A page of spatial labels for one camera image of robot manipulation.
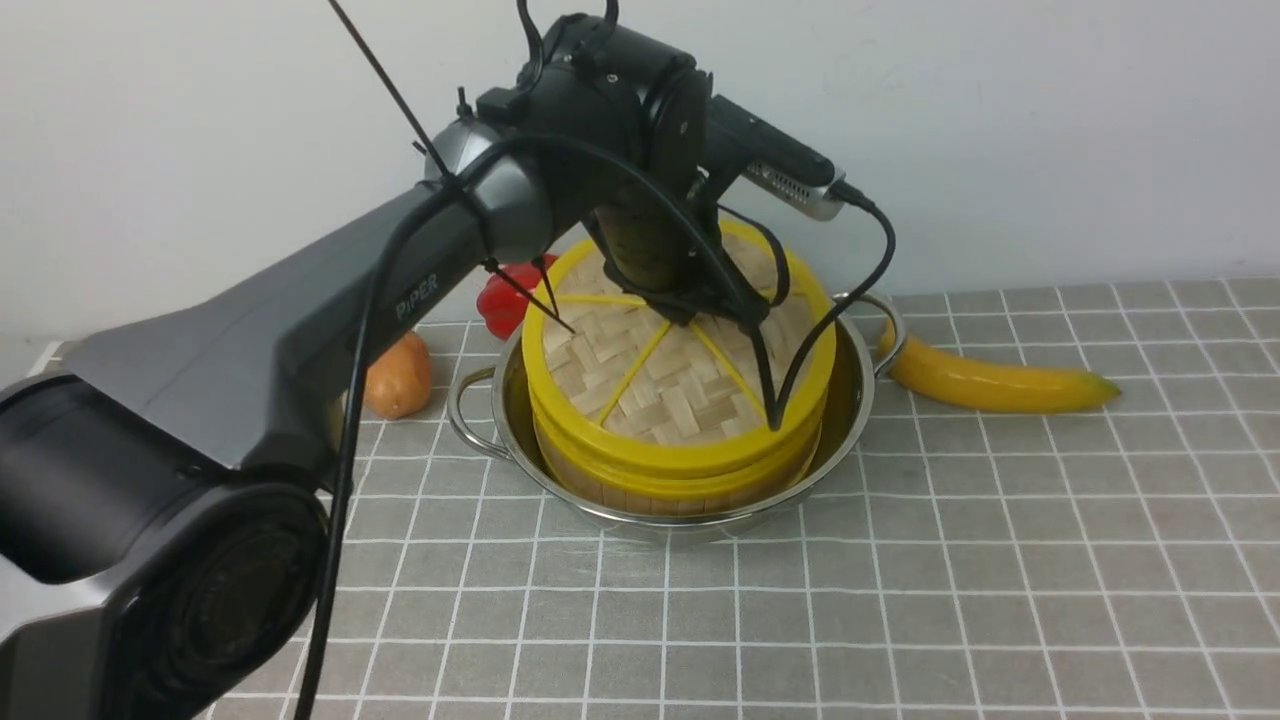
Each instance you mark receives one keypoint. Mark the yellow banana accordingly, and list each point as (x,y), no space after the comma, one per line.
(998,388)

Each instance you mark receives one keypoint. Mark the yellow bamboo steamer lid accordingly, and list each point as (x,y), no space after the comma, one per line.
(625,381)

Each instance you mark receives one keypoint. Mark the grey checkered table cloth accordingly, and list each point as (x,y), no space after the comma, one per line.
(1121,564)

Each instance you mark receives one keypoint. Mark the stainless steel pot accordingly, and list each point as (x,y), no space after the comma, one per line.
(850,400)

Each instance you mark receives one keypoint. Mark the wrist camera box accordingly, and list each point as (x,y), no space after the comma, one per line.
(741,145)

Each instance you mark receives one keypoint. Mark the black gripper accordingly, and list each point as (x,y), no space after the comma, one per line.
(649,255)

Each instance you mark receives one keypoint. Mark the brown potato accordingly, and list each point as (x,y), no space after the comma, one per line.
(400,382)

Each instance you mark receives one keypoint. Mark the red bell pepper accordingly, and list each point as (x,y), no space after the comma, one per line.
(500,305)

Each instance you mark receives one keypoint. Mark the yellow bamboo steamer basket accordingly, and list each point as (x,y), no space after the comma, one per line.
(677,492)

